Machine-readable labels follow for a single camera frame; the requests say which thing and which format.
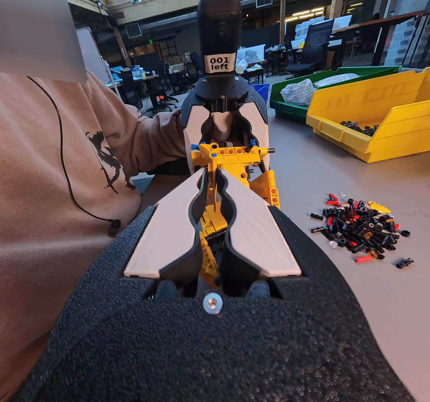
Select person's beige sweatshirt torso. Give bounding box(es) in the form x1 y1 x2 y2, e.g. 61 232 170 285
0 69 145 399

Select heap of dark connector pieces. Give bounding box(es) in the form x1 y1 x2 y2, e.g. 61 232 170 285
339 120 380 137

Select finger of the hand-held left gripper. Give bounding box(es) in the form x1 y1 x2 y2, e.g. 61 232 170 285
184 106 213 175
239 104 270 173

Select ceiling strip lights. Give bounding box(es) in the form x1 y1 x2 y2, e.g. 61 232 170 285
286 7 326 23

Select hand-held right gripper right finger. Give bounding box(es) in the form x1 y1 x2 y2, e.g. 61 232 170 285
217 168 302 278

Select pile of small connector pins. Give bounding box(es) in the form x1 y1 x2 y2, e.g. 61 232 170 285
322 199 412 261

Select black office chair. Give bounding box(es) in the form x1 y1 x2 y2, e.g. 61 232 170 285
285 19 335 77
119 71 143 110
148 63 178 112

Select white whiteboard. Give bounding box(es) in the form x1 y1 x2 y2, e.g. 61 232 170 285
75 27 113 85

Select clear storage box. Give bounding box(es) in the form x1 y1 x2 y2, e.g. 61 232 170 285
237 44 266 65

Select bubble wrap sheet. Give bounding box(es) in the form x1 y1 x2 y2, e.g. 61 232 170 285
312 73 361 88

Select green plastic bin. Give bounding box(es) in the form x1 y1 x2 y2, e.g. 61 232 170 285
270 66 402 123

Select yellow plastic storage bin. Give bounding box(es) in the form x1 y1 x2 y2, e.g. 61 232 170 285
306 67 430 164

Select yellow toy robot model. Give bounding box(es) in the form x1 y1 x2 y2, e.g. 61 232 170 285
190 141 281 290

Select wooden high table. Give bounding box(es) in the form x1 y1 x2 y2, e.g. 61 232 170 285
333 9 430 67

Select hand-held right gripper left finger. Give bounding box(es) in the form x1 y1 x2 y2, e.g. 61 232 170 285
124 168 209 279

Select blue plastic bin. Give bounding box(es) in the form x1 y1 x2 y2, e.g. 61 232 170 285
249 84 270 105

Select black sweatshirt drawstring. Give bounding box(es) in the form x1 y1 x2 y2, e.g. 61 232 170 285
27 76 121 238

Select person's left forearm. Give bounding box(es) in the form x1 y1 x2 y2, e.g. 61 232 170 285
101 83 189 177

